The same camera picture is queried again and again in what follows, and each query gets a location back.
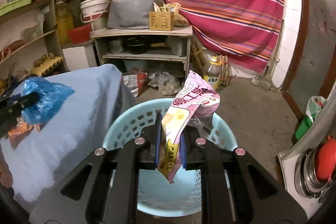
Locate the pink snack wrapper bag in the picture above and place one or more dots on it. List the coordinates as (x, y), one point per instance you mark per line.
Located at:
(196, 99)

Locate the blue plastic bag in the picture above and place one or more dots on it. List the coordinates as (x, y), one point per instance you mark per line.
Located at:
(51, 98)

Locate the large yellow oil jug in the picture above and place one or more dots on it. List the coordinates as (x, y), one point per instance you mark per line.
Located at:
(64, 21)

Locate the wooden wall shelf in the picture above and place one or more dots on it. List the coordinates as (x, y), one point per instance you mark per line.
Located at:
(28, 33)

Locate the white cabinet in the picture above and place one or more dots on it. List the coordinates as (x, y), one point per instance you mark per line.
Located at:
(80, 56)

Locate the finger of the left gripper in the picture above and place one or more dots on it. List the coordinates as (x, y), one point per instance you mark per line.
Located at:
(12, 107)

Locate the wooden door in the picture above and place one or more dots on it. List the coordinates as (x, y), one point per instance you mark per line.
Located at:
(312, 68)

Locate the clear plastic bag on floor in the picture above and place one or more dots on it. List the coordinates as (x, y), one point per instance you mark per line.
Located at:
(166, 83)

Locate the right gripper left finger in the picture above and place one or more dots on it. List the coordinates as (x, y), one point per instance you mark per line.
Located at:
(158, 135)

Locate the orange snack wrapper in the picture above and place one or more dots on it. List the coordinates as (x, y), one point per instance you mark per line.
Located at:
(21, 131)

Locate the green plastic basin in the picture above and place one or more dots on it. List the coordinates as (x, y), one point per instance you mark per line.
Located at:
(13, 6)

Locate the grey wooden shelf cabinet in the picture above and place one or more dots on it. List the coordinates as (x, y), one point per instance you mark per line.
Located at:
(117, 46)

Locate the yellow egg tray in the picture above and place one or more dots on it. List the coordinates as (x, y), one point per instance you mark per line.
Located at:
(45, 64)

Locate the steel bowls stack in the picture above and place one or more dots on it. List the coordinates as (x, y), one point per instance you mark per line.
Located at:
(305, 179)

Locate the cooking oil bottle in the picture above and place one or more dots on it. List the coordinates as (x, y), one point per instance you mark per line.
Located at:
(212, 72)

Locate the red round lid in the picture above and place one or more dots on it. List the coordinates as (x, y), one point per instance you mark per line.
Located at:
(325, 160)

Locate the red plastic basin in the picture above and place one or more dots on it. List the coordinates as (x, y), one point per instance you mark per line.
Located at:
(80, 35)

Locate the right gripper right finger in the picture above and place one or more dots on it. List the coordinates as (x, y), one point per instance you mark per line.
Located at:
(182, 151)

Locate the red white packet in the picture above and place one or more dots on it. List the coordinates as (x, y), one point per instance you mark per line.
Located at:
(135, 81)

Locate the black wok pan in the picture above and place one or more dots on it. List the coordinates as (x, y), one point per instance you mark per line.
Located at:
(136, 45)

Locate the yellow chopstick holder box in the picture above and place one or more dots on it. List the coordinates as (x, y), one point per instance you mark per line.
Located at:
(161, 21)

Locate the light blue plastic basket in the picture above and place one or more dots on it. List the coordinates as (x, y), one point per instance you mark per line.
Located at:
(139, 185)

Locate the light blue table cloth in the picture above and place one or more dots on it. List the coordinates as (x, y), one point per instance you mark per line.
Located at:
(57, 177)

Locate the green bin with bag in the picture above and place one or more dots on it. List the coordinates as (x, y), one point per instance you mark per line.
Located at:
(314, 106)

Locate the white plastic bucket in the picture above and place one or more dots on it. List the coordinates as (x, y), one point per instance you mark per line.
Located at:
(95, 13)

